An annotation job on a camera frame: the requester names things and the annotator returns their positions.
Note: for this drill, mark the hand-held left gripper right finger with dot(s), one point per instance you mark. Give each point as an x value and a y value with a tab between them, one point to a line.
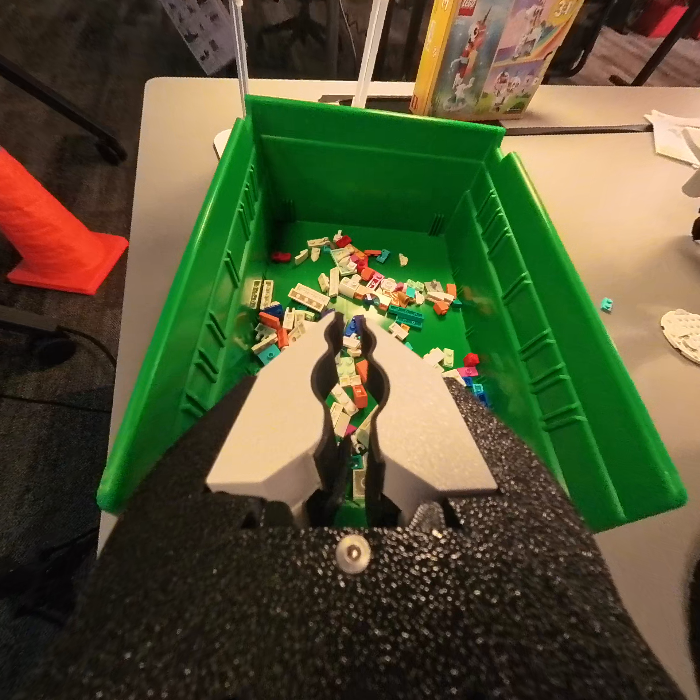
426	437

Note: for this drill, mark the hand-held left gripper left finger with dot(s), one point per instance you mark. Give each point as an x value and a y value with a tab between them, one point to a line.
273	421

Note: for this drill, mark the pile of mixed lego bricks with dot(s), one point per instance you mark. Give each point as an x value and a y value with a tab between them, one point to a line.
309	298

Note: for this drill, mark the green plastic bin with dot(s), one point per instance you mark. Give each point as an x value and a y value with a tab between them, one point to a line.
355	175

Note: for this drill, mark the white round lego plate assembly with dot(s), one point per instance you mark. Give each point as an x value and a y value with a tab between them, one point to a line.
683	336

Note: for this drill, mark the yellow lego set box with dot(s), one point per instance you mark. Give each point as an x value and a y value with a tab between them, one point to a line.
492	54

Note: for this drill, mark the black chair base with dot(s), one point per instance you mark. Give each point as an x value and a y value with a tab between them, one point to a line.
82	117
49	342

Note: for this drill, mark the orange traffic cone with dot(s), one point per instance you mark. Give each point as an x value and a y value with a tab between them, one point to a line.
44	219

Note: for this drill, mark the white book stand wooden board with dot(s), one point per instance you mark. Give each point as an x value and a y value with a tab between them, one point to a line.
371	54

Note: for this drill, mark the stack of white papers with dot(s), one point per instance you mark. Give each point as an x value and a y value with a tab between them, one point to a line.
678	139

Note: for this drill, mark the printed parts sheet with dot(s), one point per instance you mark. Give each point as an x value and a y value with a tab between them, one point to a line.
202	33

